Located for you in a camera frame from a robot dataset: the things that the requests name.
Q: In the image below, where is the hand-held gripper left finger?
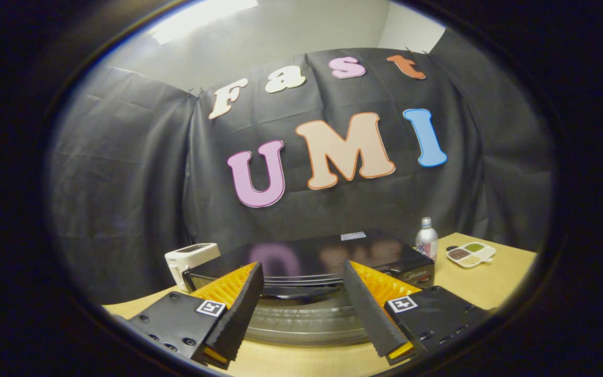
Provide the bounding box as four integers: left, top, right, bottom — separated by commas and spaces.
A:
126, 261, 264, 370

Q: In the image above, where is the silver and pink bottle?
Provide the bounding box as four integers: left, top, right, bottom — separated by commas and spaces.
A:
415, 217, 439, 262

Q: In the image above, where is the black toaster oven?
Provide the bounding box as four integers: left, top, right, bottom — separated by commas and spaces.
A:
183, 229, 436, 346

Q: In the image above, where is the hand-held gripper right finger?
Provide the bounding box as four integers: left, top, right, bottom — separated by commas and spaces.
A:
343, 260, 490, 366

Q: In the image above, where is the white pop-up toaster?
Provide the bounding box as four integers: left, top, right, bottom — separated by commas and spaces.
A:
164, 243, 221, 292

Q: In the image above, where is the white divided dish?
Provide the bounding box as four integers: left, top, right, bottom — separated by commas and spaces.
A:
446, 241, 497, 269

